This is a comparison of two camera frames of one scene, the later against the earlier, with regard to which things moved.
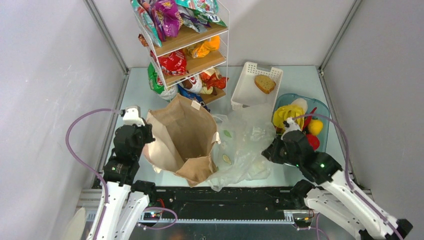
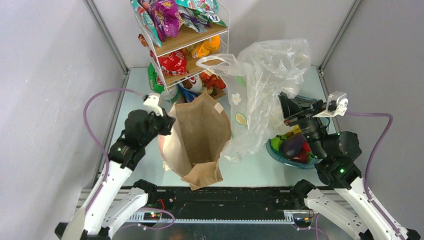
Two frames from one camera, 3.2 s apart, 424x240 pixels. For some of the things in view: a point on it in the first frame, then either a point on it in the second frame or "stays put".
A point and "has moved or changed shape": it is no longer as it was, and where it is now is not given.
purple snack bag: [167, 18] stays put
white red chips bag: [193, 84] stays put
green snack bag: [155, 82] stays put
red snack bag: [174, 63] stays put
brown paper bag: [185, 135] has moved or changed shape
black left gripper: [147, 129] → [167, 121]
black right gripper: [270, 152] → [290, 108]
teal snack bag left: [147, 22] stays put
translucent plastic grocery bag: [242, 135] → [263, 70]
